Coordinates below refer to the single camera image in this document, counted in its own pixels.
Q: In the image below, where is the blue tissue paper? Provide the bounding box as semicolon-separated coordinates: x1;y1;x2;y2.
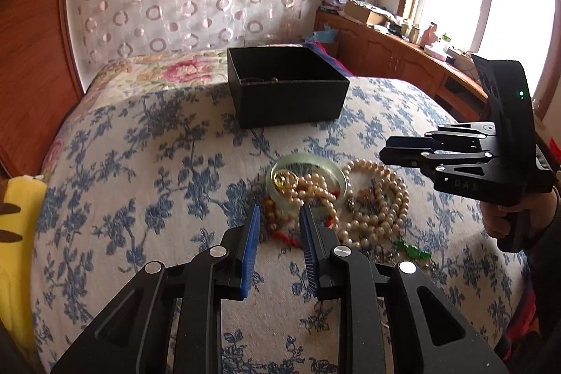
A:
304;25;338;45

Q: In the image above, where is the blue floral bedspread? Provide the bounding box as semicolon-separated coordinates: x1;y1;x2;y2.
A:
31;78;525;373

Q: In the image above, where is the black open storage box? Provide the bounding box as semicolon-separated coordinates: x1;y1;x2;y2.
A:
227;46;350;129

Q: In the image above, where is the pink figurine on cabinet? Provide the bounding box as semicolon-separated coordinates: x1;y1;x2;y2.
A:
418;22;438;49

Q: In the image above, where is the pink floral quilt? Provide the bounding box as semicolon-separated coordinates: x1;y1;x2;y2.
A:
40;49;227;181

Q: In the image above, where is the yellow striped plush toy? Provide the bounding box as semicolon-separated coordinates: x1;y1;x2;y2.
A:
0;176;47;353

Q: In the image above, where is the person's right hand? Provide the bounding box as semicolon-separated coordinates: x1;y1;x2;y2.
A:
479;190;558;239

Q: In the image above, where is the green stone silver bracelet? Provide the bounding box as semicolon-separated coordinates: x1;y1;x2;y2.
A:
372;239;436;270

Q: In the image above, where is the wooden sideboard cabinet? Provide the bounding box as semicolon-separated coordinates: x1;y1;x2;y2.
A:
315;9;487;122

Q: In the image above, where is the red braided cord bracelet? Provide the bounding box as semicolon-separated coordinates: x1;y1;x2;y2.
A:
264;215;340;249

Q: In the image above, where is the gold ring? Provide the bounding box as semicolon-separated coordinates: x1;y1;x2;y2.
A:
273;169;300;191

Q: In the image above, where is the long pearl necklace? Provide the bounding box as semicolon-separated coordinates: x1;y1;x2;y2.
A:
279;158;411;251

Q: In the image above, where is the pale green jade bangle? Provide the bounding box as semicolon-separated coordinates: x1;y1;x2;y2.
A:
265;153;349;211

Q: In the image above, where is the cardboard box on cabinet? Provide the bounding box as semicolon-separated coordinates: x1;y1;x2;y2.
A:
342;0;388;27

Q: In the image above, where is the navy blue blanket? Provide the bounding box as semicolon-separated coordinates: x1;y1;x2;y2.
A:
302;42;354;77

